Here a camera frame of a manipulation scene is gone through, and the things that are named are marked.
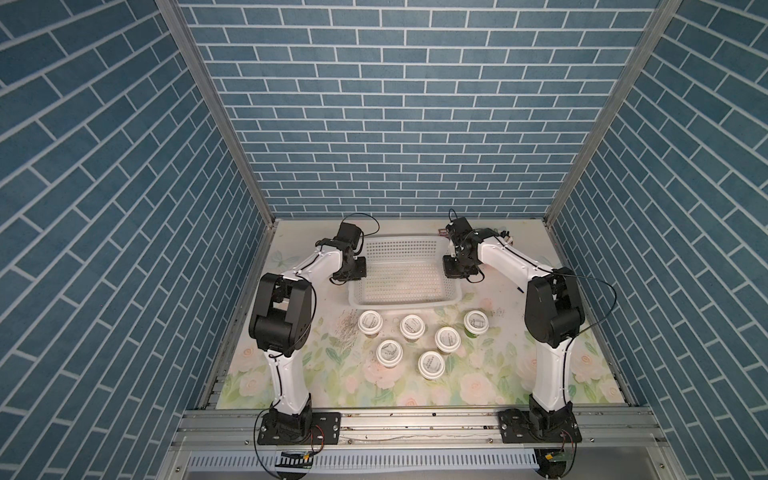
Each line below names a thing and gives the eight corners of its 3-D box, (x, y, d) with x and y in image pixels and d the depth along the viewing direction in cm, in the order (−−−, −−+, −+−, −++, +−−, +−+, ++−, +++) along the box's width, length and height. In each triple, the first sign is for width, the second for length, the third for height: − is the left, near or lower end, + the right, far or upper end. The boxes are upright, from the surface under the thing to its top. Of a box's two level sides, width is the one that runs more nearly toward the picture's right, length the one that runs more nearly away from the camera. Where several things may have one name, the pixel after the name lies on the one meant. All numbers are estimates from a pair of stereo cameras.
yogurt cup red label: (359, 339, 90) (356, 329, 85) (360, 321, 94) (358, 310, 89) (381, 339, 90) (381, 329, 85) (382, 321, 94) (381, 310, 89)
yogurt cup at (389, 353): (377, 371, 84) (375, 362, 79) (378, 348, 88) (376, 339, 83) (403, 371, 84) (403, 363, 79) (402, 349, 89) (403, 339, 83)
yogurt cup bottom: (418, 384, 83) (420, 376, 76) (417, 361, 87) (419, 351, 81) (442, 384, 83) (446, 376, 77) (440, 361, 87) (444, 351, 81)
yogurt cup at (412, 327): (399, 344, 89) (399, 334, 84) (399, 325, 93) (399, 314, 88) (424, 344, 89) (426, 335, 84) (423, 325, 94) (424, 314, 88)
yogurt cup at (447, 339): (434, 358, 87) (436, 348, 81) (432, 336, 91) (434, 326, 85) (458, 358, 87) (462, 348, 81) (455, 336, 91) (459, 326, 86)
